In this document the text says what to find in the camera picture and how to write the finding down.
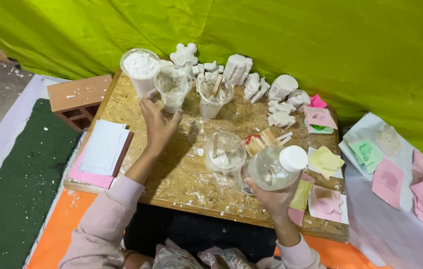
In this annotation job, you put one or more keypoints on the white-covered table with moulds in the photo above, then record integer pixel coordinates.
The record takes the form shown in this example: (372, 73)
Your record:
(394, 209)

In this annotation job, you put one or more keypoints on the large white paper sheet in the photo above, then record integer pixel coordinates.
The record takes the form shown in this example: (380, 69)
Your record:
(344, 215)

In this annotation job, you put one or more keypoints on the clear cup holding wooden sticks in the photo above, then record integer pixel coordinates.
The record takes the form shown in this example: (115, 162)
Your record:
(213, 104)

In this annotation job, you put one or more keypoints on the stack of white papers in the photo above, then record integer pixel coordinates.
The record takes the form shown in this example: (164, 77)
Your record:
(103, 147)

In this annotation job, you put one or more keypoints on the clear bottle with white cap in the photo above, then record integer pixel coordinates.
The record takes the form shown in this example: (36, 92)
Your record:
(271, 168)

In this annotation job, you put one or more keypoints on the lime green cloth backdrop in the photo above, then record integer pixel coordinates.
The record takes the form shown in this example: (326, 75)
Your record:
(271, 33)

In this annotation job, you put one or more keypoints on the small pink mould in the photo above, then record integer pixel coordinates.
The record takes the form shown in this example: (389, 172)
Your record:
(295, 216)

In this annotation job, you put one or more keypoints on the pale yellow square mould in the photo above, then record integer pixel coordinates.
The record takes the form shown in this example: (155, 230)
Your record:
(325, 161)

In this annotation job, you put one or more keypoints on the row of white plaster figures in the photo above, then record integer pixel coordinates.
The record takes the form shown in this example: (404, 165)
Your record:
(282, 87)

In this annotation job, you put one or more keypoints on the pink paper sheet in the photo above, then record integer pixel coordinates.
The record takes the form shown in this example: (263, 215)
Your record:
(90, 177)

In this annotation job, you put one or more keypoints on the green turf mat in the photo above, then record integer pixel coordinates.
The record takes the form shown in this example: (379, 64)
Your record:
(13, 194)

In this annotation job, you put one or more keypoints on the green mould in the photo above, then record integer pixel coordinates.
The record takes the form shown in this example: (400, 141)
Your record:
(319, 129)

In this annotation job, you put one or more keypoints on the clear cup with plaster mix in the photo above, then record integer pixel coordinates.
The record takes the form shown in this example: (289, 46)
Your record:
(230, 153)

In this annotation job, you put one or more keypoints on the plastic cup of white powder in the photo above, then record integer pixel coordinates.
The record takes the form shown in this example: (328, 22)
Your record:
(140, 69)

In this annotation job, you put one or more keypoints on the red rubber band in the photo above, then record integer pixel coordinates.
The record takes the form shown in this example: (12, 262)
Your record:
(250, 139)

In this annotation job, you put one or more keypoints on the pink star-shaped mould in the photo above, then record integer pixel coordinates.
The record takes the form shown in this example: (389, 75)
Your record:
(316, 101)

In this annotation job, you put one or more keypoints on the pink mould with star imprint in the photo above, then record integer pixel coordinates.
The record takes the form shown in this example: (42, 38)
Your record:
(327, 203)

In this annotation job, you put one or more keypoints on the terracotta hollow brick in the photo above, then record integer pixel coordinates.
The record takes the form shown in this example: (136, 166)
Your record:
(78, 97)

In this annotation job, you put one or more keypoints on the orange floor mat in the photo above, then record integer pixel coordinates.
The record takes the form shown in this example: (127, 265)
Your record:
(58, 231)

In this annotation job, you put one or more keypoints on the clear plastic cup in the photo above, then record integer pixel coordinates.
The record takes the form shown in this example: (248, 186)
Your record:
(173, 87)

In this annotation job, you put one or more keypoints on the wooden craft stick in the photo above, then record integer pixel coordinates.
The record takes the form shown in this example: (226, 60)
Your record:
(215, 144)
(217, 85)

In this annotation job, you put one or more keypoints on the yellow rounded mould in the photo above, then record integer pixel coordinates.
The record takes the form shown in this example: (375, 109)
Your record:
(301, 195)

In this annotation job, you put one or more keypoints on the person's right hand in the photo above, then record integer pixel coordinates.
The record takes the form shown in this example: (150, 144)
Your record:
(275, 203)

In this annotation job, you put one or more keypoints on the person's patterned clothing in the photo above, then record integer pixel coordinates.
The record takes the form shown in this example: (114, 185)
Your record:
(204, 257)

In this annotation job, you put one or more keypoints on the pink square mould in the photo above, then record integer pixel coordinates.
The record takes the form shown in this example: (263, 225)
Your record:
(319, 116)

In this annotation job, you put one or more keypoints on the bundle of wooden sticks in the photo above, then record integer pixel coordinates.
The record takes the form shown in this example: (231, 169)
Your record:
(265, 140)

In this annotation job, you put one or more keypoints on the brown board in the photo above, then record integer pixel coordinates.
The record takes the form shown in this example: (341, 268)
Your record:
(125, 149)

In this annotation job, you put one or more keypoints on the person's left hand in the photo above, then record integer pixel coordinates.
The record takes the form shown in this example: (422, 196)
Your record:
(157, 129)

